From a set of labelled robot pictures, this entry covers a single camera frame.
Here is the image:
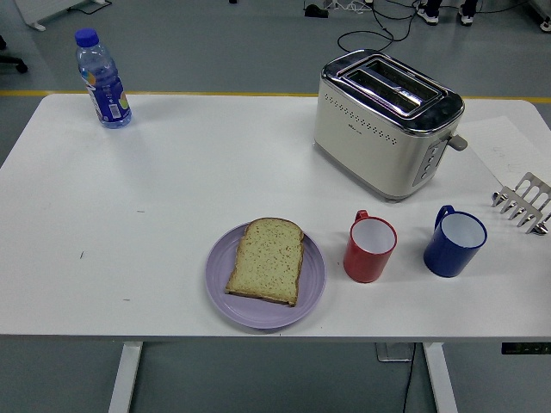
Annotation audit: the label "slice of bread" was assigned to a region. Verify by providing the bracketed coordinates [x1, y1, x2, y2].
[224, 217, 306, 308]

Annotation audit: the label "purple round plate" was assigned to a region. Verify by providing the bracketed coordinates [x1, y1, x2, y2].
[204, 222, 328, 330]

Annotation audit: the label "red mug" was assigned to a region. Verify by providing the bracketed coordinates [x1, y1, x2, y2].
[343, 209, 399, 284]

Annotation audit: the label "cream and chrome toaster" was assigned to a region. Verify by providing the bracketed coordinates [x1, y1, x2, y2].
[313, 48, 468, 203]

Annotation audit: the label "blue mug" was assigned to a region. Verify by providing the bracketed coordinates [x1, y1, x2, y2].
[423, 205, 488, 278]

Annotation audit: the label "blue-capped plastic water bottle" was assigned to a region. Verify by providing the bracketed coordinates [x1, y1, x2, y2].
[74, 28, 133, 130]

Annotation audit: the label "white table leg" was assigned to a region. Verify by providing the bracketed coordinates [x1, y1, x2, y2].
[422, 342, 459, 413]
[107, 342, 144, 413]

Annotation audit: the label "person's shoe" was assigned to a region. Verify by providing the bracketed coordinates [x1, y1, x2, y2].
[457, 0, 477, 27]
[416, 0, 441, 25]

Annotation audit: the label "metal toast rack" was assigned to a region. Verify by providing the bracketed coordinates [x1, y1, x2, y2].
[491, 172, 551, 236]

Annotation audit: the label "black table control panel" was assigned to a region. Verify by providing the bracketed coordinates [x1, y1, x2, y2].
[500, 342, 551, 355]

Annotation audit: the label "black office chair base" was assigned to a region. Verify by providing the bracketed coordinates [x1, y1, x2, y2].
[0, 34, 29, 74]

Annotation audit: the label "white furniture base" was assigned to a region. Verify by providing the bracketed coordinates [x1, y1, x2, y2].
[15, 0, 111, 32]

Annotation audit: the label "white furniture foot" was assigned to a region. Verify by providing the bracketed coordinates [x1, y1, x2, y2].
[523, 0, 551, 33]

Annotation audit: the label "clear bracket under table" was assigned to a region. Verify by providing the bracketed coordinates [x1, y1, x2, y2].
[374, 342, 415, 363]

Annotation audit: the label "black floor cable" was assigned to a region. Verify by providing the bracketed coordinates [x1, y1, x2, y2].
[337, 0, 431, 55]

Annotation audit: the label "white floor wires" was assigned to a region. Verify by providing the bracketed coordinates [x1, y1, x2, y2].
[322, 0, 375, 12]

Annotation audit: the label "black cable under table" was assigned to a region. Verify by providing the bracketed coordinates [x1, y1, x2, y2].
[401, 343, 418, 413]

